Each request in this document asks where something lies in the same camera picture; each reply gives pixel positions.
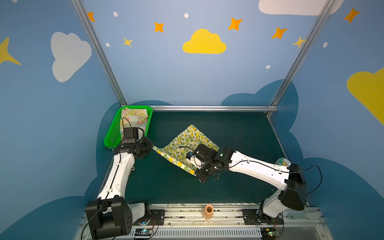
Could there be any lemon print skirt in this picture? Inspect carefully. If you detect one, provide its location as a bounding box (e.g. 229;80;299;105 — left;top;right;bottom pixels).
153;125;219;177

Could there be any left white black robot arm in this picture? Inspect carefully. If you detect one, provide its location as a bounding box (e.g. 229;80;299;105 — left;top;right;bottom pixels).
86;137;153;240

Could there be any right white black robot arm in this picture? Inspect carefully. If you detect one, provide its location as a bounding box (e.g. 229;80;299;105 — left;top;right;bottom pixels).
187;144;307;223

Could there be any green plastic basket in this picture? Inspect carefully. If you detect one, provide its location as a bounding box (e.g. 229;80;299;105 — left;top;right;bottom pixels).
104;105;153;147

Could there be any pink floral skirt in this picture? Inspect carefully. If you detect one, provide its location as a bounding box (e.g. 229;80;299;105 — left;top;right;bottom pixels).
120;108;149;139

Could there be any orange ribbed cup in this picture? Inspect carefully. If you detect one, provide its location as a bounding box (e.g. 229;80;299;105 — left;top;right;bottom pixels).
202;204;214;220

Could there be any round green white tin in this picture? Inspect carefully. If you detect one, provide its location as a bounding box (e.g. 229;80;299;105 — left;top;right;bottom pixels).
276;158;291;167

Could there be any left controller board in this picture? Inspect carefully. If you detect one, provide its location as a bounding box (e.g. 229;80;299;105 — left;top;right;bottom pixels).
134;228;154;239

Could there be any controller board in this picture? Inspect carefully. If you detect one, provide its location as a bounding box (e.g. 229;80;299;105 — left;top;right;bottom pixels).
261;228;279;240
134;228;154;239

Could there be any right controller board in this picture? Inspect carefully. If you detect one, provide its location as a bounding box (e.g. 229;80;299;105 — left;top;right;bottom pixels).
261;228;279;240

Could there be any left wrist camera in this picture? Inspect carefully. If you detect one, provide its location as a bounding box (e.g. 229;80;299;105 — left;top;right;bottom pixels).
122;127;139;145

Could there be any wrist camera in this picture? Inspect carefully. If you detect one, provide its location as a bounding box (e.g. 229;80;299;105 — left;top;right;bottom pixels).
193;144;217;163
122;127;139;145

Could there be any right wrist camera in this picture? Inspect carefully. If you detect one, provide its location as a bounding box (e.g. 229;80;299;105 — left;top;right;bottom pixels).
193;144;217;163

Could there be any rear aluminium frame rail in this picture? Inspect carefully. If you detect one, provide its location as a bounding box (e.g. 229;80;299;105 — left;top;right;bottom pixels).
151;106;278;112

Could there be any left side frame rail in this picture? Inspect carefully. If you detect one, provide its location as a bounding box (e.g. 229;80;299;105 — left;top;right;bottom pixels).
95;147;119;200

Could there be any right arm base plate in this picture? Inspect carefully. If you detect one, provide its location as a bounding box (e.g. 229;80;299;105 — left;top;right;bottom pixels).
242;209;284;225

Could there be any right side frame rail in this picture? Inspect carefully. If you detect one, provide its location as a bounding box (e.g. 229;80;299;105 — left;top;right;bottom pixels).
266;111;310;207

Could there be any front aluminium rail bed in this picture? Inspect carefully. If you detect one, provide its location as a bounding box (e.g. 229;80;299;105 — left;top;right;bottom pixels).
73;202;329;240

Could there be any left aluminium frame post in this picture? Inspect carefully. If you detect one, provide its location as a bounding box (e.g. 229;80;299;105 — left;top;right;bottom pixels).
71;0;127;106

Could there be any aluminium frame post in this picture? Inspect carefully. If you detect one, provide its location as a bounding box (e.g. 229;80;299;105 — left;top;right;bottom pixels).
270;0;336;109
71;0;127;106

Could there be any right aluminium frame post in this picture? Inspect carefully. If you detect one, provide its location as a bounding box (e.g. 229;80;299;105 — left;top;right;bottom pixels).
270;0;336;109

